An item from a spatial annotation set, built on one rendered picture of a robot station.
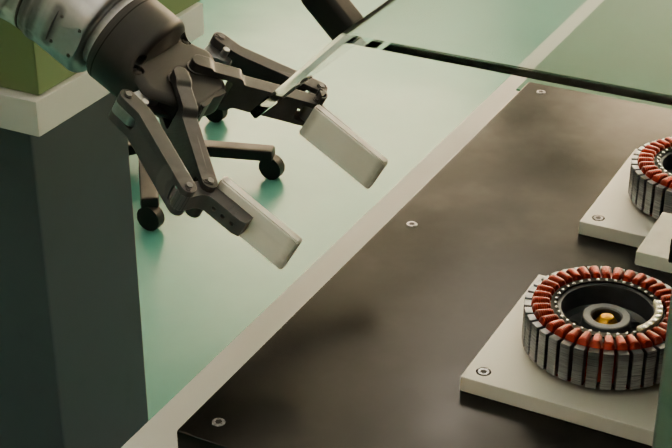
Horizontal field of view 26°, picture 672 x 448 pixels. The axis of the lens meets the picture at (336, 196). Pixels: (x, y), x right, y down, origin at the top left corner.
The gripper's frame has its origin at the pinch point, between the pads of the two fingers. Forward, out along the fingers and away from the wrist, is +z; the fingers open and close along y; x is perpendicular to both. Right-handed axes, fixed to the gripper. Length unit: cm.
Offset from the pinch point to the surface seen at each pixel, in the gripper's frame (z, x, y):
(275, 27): -70, -138, -218
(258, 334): 2.1, -9.7, 4.9
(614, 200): 16.4, 2.4, -21.4
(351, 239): 1.7, -9.9, -11.0
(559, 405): 21.3, 5.2, 7.4
